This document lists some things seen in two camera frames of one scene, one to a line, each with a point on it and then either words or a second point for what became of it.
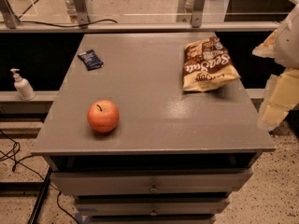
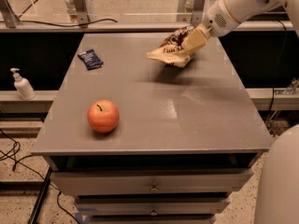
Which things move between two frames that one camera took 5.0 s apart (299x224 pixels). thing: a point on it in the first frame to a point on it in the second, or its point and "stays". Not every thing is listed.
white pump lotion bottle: [23, 86] stays
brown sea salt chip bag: [206, 65] to [178, 46]
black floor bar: [38, 204] stays
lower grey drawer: [151, 208] stays
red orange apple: [103, 116] stays
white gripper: [289, 44] to [217, 22]
